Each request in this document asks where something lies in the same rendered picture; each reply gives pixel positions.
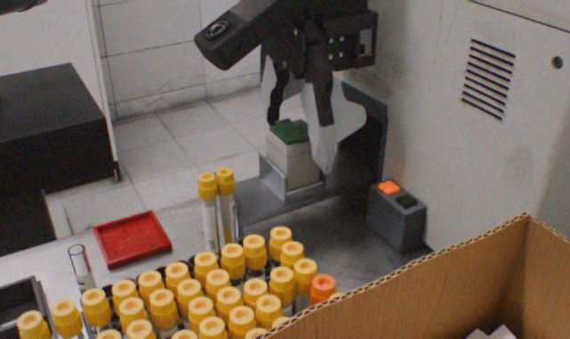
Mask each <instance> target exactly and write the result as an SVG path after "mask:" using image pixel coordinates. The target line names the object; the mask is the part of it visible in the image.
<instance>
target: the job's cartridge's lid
mask: <svg viewBox="0 0 570 339"><path fill-rule="evenodd" d="M275 123H276V124H277V125H275V126H271V127H269V131H270V132H272V133H273V134H275V135H276V136H277V137H279V138H280V140H281V141H282V142H283V143H285V144H286V145H291V144H294V143H298V144H301V143H306V142H311V141H309V137H308V134H307V131H308V125H307V122H306V121H304V120H303V119H298V120H294V121H291V120H290V119H289V118H285V119H282V120H278V121H275Z"/></svg>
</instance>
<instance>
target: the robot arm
mask: <svg viewBox="0 0 570 339"><path fill-rule="evenodd" d="M48 1H49V0H0V16H4V14H8V13H23V12H27V11H28V10H29V9H31V8H32V7H35V6H39V5H42V4H45V3H47V2H48ZM378 14H379V13H377V12H374V11H371V10H368V8H367V0H241V1H239V2H238V3H237V4H234V5H233V6H232V7H230V8H229V9H228V10H227V11H226V12H225V13H223V14H222V15H220V17H219V18H217V19H216V20H215V21H213V22H212V23H210V24H209V25H208V26H207V27H205V28H203V29H202V30H200V31H199V32H198V33H196V35H195V36H194V43H195V45H196V46H197V47H198V48H199V50H200V51H201V53H202V54H203V56H204V57H205V58H206V59H207V60H208V62H209V63H211V64H212V65H213V66H216V67H217V68H218V69H220V70H221V71H228V70H229V69H230V68H232V67H233V66H234V65H235V64H236V63H237V62H238V61H240V60H241V59H242V58H243V57H246V56H247V55H248V54H250V53H251V52H252V51H253V50H254V49H255V48H256V47H258V46H260V45H261V44H262V46H261V57H260V61H261V82H262V96H263V109H264V117H265V120H266V122H267V123H268V125H269V127H271V126H275V125H277V124H276V123H275V121H278V120H279V119H280V106H281V103H282V102H283V101H285V100H287V99H288V98H290V97H292V96H294V95H296V94H298V93H301V94H300V97H301V102H302V107H303V110H304V111H305V114H306V117H307V125H308V131H307V134H308V137H309V141H311V144H312V159H313V160H314V161H315V164H316V165H317V166H318V167H319V169H320V170H321V171H322V172H323V173H324V174H329V173H331V172H332V168H333V159H334V146H335V145H336V144H337V143H338V142H340V141H342V140H343V139H345V137H346V136H348V135H351V134H352V133H354V132H356V131H357V130H359V129H360V128H361V127H362V126H363V125H364V123H365V121H367V118H366V112H365V109H364V107H363V106H362V105H360V104H357V103H354V102H350V101H347V100H345V98H344V95H343V90H342V87H341V81H339V80H338V79H337V78H336V77H335V76H333V71H334V72H335V73H336V72H339V71H345V70H349V69H352V67H353V66H354V69H359V68H364V67H368V66H372V65H376V64H375V55H376V35H377V24H378ZM368 29H373V32H372V43H371V54H368V55H364V56H358V55H362V54H365V48H366V45H364V44H360V43H359V42H360V31H361V30H368Z"/></svg>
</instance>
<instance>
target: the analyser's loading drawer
mask: <svg viewBox="0 0 570 339"><path fill-rule="evenodd" d="M258 158H259V175H257V177H253V178H248V179H244V180H241V181H238V182H235V192H234V193H233V196H234V209H236V225H237V237H238V238H241V237H244V233H243V227H245V226H248V225H251V224H254V223H257V222H262V221H265V220H268V219H271V218H274V217H277V216H280V215H283V214H285V213H289V212H290V211H293V210H296V209H299V208H302V207H305V206H308V205H311V204H316V203H319V202H322V200H325V199H328V198H331V197H334V196H339V195H342V194H345V193H348V192H351V191H354V190H357V188H360V187H365V186H368V185H370V184H373V183H376V179H377V170H378V161H380V160H379V152H377V151H376V149H374V148H373V147H371V146H370V145H368V144H367V143H365V144H361V145H359V146H355V147H352V148H349V149H345V150H342V152H336V153H335V154H334V159H333V166H332V172H331V173H329V174H324V173H323V172H322V171H321V170H320V173H319V180H320V181H319V182H318V183H315V184H312V185H308V186H305V187H303V188H300V189H297V190H294V191H290V192H288V178H285V177H284V175H283V174H282V173H281V172H280V171H279V170H278V169H277V168H276V167H275V166H274V165H272V163H271V162H270V161H269V160H268V159H267V158H265V157H264V156H263V155H262V154H261V153H258Z"/></svg>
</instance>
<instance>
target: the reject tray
mask: <svg viewBox="0 0 570 339"><path fill-rule="evenodd" d="M92 228H93V231H94V234H95V237H96V240H97V242H98V245H99V249H100V251H101V254H102V256H103V258H104V262H105V264H107V267H108V270H111V269H114V268H117V267H119V266H122V265H127V264H130V263H132V262H135V261H138V260H141V259H144V258H146V257H148V256H153V255H156V254H159V253H162V252H165V251H168V250H171V249H172V243H171V242H170V240H169V238H168V235H167V233H165V231H164V230H163V229H162V227H161V225H160V222H159V220H158V219H157V217H156V215H155V213H154V212H153V210H150V211H146V212H143V213H138V214H135V215H131V216H128V217H125V218H122V219H119V220H116V221H112V222H107V223H104V224H101V225H98V226H95V227H92Z"/></svg>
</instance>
